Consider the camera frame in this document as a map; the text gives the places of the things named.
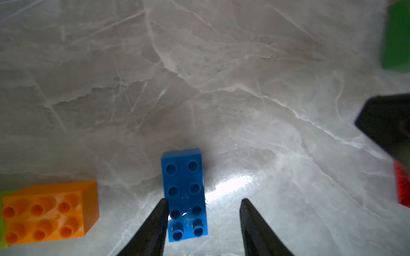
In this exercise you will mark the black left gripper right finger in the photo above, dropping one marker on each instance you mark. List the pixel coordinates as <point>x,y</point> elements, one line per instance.
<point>258,238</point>

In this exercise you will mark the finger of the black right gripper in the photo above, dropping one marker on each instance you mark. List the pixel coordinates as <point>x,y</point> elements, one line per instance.
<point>386,121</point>

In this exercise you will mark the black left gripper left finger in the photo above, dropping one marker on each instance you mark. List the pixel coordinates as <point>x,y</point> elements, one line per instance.
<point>149,240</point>

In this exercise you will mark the dark blue upturned lego brick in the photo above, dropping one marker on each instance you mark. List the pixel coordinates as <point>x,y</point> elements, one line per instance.
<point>183,185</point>

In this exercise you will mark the orange upturned lego brick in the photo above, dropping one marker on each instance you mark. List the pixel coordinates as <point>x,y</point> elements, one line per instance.
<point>42,213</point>

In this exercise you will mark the lime green lego brick front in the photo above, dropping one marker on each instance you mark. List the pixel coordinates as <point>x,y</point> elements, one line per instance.
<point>3,244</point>

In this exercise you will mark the long red lego brick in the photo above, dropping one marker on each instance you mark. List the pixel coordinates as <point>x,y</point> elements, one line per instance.
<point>403,185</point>

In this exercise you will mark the small dark green lego brick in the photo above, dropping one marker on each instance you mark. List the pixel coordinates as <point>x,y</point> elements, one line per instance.
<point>397,40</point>

